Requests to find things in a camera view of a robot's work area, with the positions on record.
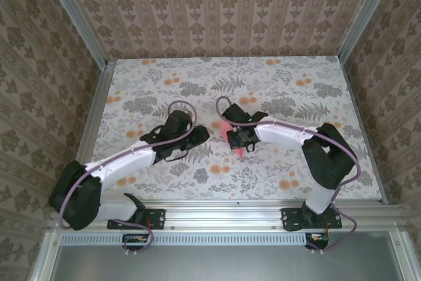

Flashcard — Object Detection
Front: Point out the grey metal tray panel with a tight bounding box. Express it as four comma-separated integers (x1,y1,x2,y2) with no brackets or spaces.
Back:
31,231,417,281

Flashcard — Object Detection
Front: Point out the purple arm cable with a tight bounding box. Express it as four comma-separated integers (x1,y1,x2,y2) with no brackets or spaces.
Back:
58,99,197,256
215,95,362,256

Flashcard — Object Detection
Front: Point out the grey slotted cable duct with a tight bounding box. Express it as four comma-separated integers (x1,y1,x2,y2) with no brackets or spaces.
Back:
61,232,309,245

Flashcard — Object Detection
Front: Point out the aluminium table side rail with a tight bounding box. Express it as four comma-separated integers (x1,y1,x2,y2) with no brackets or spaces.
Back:
62,60,116,207
340,59,389,205

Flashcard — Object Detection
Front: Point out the aluminium frame post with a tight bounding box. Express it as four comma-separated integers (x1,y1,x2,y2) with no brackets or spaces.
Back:
38,0,111,68
337,0,406,63

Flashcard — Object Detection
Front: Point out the aluminium mounting rail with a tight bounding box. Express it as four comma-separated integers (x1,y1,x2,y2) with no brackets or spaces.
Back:
47,205,409,231

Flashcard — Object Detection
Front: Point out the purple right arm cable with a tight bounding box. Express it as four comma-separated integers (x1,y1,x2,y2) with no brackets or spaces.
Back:
215,95,362,256

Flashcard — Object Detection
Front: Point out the pink square paper sheet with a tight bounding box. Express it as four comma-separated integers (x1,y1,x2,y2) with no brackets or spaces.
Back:
219,119,246,159

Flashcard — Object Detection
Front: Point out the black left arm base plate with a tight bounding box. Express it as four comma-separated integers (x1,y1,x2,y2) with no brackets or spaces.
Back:
107,207,166,230

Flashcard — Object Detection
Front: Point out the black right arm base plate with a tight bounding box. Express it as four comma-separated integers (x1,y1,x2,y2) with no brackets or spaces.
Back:
281,207,343,231

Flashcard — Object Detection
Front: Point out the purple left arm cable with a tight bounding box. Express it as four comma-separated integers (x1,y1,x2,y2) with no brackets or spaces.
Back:
58,99,197,256

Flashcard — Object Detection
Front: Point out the floral patterned table cover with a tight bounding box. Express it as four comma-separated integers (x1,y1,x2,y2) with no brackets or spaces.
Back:
80,57,384,201

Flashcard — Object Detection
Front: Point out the black cable junction box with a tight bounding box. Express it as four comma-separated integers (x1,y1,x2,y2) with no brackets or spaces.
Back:
304,232,330,251
121,233,153,251

